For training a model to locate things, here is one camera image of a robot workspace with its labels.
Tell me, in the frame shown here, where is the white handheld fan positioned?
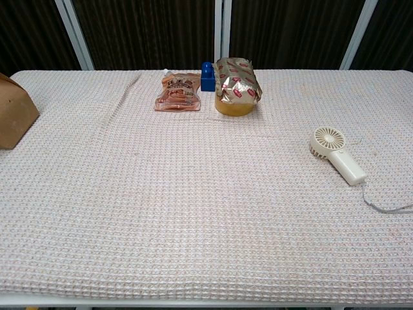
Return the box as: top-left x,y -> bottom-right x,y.
310,126 -> 368,187

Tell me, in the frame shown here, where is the white waffle weave tablecloth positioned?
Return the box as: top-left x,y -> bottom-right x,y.
0,68 -> 413,305

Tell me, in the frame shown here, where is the yellow round container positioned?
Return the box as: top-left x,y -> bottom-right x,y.
214,96 -> 254,116

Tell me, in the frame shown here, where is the orange spouted drink pouch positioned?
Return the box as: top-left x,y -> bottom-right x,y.
154,68 -> 202,112

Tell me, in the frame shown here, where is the blue toy building block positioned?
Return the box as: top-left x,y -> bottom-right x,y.
200,61 -> 216,92

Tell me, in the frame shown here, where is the gold foil snack bag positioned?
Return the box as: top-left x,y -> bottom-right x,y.
214,57 -> 262,105

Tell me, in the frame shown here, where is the brown cardboard box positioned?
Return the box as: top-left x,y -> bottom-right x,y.
0,72 -> 41,150

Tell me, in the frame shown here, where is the white metal frame post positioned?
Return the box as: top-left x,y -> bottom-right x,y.
214,0 -> 232,70
54,0 -> 96,71
339,0 -> 379,70

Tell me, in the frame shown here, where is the grey fan cable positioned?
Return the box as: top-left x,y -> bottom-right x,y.
361,181 -> 413,214

